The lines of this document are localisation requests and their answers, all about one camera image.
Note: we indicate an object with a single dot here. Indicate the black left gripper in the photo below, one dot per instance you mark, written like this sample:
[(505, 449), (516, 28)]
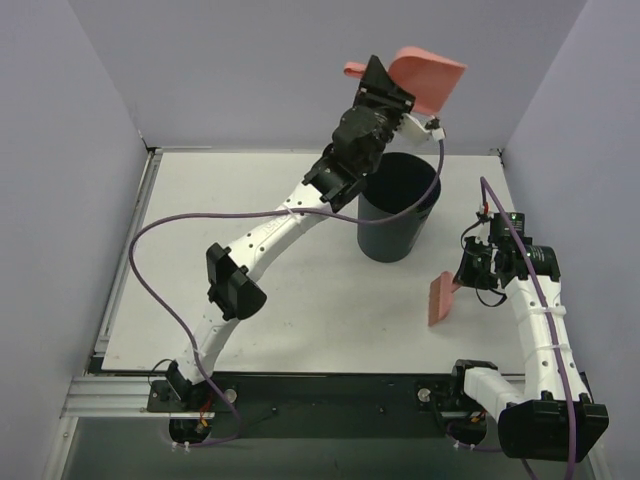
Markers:
[(383, 95)]

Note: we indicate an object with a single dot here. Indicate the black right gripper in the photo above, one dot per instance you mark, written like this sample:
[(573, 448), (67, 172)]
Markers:
[(468, 267)]

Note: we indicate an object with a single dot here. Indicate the pink hand brush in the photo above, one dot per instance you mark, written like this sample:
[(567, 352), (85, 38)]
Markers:
[(441, 297)]

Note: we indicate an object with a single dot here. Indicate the pink plastic dustpan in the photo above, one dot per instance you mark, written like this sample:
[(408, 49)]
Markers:
[(431, 78)]

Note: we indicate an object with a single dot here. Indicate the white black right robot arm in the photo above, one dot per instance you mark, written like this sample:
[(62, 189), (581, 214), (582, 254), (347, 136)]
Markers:
[(554, 417)]

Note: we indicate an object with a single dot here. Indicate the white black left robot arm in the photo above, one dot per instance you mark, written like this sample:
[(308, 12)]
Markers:
[(339, 176)]

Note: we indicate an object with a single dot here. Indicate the dark grey waste bin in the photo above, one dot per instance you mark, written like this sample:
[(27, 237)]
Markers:
[(402, 193)]

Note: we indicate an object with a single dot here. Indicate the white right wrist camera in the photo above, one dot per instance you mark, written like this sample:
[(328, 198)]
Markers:
[(484, 214)]

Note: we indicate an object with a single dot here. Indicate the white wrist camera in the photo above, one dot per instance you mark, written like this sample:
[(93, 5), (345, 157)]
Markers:
[(484, 214), (417, 132)]

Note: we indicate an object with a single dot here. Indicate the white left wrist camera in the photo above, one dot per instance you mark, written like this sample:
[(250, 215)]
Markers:
[(417, 132)]

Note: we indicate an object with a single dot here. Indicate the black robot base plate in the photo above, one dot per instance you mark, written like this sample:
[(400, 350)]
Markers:
[(323, 406)]

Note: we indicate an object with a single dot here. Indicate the aluminium table frame rail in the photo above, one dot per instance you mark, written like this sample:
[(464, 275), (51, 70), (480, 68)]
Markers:
[(329, 310)]

